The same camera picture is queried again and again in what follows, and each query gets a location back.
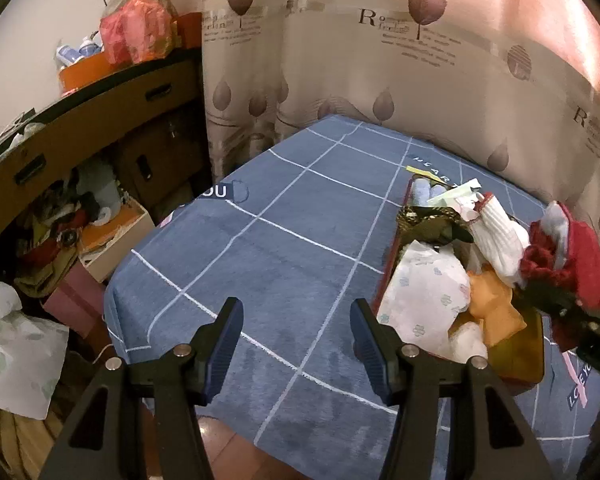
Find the white cardboard box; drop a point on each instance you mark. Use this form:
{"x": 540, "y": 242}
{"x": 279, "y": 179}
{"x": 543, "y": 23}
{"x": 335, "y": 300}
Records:
{"x": 102, "y": 248}

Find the orange rubber pig toy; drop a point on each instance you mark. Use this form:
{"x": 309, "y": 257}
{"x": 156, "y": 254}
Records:
{"x": 491, "y": 303}

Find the black patterned cloth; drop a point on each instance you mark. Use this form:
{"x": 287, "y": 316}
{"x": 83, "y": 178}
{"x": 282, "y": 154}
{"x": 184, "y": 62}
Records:
{"x": 436, "y": 226}

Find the dark wooden cabinet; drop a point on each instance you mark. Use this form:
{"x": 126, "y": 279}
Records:
{"x": 147, "y": 121}

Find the white knitted sock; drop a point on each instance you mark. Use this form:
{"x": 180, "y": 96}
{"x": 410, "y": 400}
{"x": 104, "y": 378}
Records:
{"x": 501, "y": 240}

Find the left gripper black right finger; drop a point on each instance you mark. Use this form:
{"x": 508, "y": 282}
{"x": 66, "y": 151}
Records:
{"x": 489, "y": 436}

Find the beige leaf print curtain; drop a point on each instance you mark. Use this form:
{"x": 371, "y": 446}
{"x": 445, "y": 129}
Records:
{"x": 512, "y": 85}

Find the red and gold tin box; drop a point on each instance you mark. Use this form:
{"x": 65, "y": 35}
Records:
{"x": 519, "y": 360}

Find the white green crumpled bag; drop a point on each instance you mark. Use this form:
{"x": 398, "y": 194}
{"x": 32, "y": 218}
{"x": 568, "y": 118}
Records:
{"x": 32, "y": 354}

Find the light blue towel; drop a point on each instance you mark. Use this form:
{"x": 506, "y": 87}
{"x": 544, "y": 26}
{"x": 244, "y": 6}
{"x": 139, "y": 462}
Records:
{"x": 423, "y": 190}

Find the red and white cloth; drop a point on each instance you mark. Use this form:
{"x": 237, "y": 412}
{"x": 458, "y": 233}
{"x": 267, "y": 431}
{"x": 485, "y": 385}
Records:
{"x": 565, "y": 253}

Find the pink box on floor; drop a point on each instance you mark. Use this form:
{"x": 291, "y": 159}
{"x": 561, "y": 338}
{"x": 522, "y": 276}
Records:
{"x": 78, "y": 302}

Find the floral white tissue pack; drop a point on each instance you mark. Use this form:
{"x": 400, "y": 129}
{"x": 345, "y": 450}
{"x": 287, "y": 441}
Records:
{"x": 427, "y": 291}

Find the red plastic bag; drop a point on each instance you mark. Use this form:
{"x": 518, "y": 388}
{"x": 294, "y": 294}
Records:
{"x": 139, "y": 32}

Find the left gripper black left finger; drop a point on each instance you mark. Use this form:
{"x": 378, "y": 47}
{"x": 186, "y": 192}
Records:
{"x": 102, "y": 438}

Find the blue grid tablecloth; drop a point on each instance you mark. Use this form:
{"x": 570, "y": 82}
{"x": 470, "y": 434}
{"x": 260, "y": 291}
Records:
{"x": 307, "y": 230}

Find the orange box on cabinet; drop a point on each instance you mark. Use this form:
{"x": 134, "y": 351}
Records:
{"x": 84, "y": 73}

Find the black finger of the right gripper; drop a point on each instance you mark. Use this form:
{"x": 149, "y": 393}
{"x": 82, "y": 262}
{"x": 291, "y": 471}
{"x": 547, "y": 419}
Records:
{"x": 560, "y": 304}

